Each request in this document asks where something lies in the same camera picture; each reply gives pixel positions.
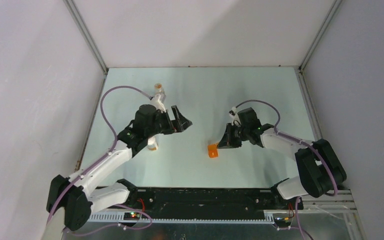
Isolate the right circuit board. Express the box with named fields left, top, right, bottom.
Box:
left=273, top=217, right=294, bottom=229

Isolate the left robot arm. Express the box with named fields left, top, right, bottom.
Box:
left=46, top=104, right=193, bottom=231

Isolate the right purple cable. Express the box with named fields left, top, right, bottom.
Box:
left=235, top=99, right=339, bottom=240

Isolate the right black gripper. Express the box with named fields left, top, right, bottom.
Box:
left=217, top=122, right=250, bottom=149

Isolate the orange pill organizer box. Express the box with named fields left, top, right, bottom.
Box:
left=207, top=143, right=219, bottom=159

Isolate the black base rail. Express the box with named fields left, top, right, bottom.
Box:
left=124, top=187, right=296, bottom=221

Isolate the amber glass pill bottle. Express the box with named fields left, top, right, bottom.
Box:
left=154, top=83, right=165, bottom=96

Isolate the left circuit board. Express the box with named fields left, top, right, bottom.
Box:
left=123, top=211, right=141, bottom=221

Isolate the purple cable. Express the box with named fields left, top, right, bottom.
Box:
left=235, top=99, right=339, bottom=240
left=46, top=85, right=155, bottom=226

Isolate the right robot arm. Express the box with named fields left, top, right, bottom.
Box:
left=216, top=107, right=347, bottom=209

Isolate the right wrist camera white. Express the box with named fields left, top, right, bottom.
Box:
left=228, top=106, right=241, bottom=127

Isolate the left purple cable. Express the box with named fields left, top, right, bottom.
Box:
left=46, top=85, right=155, bottom=226

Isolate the circuit board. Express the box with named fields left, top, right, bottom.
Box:
left=123, top=211, right=141, bottom=221
left=273, top=217, right=294, bottom=229

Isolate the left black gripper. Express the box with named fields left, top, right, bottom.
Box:
left=145, top=105, right=192, bottom=138

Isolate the white pill bottle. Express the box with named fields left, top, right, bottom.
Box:
left=147, top=136, right=159, bottom=151

